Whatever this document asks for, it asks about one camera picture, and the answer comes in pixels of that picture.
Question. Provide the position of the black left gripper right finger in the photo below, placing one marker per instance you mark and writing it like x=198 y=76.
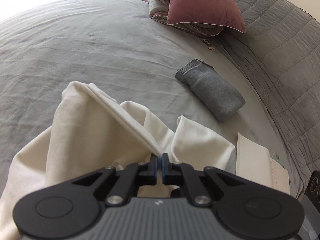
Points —
x=195 y=186

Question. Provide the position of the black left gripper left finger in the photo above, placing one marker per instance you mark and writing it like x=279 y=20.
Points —
x=122 y=185

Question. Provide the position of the white Pooh sweatshirt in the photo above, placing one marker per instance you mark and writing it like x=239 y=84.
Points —
x=90 y=130

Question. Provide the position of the folded grey garment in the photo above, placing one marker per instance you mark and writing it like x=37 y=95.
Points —
x=217 y=94

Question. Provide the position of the grey quilted headboard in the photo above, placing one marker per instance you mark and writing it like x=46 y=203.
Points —
x=279 y=55

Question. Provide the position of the folded grey pink quilt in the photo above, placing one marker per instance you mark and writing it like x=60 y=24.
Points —
x=158 y=11

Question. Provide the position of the pink velvet pillow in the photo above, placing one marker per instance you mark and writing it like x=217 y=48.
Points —
x=224 y=13

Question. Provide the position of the small beige keychain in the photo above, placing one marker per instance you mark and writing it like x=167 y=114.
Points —
x=208 y=44

